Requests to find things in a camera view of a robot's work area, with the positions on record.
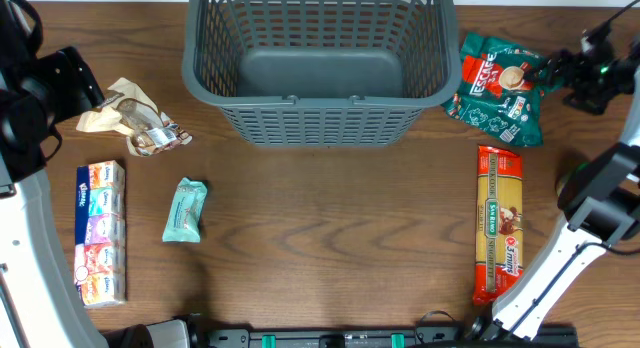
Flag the green instant coffee bag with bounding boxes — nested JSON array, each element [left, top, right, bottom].
[[443, 33, 562, 147]]

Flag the beige snack bag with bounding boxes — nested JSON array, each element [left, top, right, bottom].
[[76, 77, 193, 157]]

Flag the green lidded jar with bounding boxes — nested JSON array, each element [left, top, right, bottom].
[[555, 162, 587, 197]]

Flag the red yellow spaghetti packet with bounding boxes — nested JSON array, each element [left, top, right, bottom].
[[472, 145, 524, 306]]

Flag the mint green snack bar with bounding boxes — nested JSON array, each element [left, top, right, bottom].
[[162, 177, 208, 243]]

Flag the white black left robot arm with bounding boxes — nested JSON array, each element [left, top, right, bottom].
[[1, 0, 107, 347]]

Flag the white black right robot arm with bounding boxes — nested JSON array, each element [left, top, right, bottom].
[[467, 23, 639, 346]]

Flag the multicolour tissue pack strip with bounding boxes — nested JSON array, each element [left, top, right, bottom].
[[73, 160, 126, 308]]

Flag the grey plastic lattice basket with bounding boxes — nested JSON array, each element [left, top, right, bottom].
[[182, 0, 461, 146]]

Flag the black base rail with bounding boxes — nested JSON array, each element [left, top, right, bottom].
[[102, 315, 579, 348]]

